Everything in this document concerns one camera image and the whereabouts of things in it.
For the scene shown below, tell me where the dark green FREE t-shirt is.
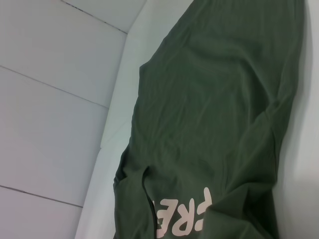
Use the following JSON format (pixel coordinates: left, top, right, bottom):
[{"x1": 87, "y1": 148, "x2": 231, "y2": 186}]
[{"x1": 112, "y1": 0, "x2": 310, "y2": 239}]

